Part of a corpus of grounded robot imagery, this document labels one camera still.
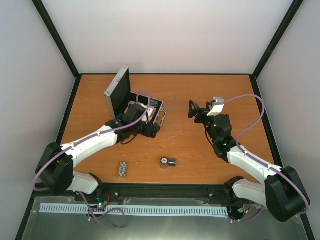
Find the blue white chip stack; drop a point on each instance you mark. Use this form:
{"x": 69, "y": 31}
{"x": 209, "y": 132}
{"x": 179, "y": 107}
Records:
{"x": 123, "y": 169}

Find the red card deck box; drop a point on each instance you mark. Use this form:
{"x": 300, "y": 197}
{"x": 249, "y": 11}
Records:
{"x": 154, "y": 112}

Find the black chip stack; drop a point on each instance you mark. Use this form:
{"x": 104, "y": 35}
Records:
{"x": 172, "y": 162}

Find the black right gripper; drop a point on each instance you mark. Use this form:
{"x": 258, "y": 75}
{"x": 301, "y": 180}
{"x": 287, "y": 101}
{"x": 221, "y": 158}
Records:
{"x": 202, "y": 111}

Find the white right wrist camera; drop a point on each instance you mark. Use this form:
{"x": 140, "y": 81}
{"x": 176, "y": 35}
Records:
{"x": 217, "y": 104}

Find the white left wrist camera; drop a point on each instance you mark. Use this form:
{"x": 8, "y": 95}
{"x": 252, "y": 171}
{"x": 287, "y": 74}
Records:
{"x": 148, "y": 116}

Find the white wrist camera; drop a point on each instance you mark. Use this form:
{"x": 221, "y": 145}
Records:
{"x": 148, "y": 116}
{"x": 217, "y": 104}

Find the light blue cable duct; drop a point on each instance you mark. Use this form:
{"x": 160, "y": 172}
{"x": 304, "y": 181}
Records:
{"x": 137, "y": 210}

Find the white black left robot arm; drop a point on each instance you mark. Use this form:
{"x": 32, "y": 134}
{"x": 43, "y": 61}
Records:
{"x": 57, "y": 164}

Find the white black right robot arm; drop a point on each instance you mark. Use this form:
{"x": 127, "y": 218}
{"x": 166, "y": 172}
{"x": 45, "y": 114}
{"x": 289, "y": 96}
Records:
{"x": 227, "y": 148}

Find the grey chip stack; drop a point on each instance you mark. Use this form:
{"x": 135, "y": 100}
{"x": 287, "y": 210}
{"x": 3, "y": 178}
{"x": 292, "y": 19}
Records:
{"x": 164, "y": 162}

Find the aluminium poker case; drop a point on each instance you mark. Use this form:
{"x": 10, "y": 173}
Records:
{"x": 119, "y": 94}

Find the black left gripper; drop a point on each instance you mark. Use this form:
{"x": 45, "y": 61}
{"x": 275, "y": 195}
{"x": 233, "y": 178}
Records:
{"x": 152, "y": 130}

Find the blue Texas Hold'em card deck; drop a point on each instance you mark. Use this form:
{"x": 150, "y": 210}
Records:
{"x": 130, "y": 108}

